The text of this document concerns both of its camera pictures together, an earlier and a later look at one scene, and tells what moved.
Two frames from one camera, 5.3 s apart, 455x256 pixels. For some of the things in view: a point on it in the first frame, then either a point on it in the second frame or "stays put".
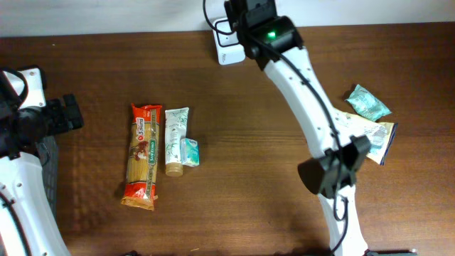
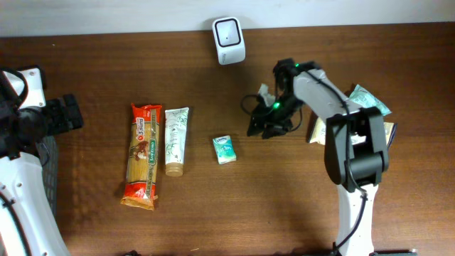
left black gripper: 57,116 stays put
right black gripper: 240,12 -> 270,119
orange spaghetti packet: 143,157 stays put
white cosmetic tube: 176,128 stays put
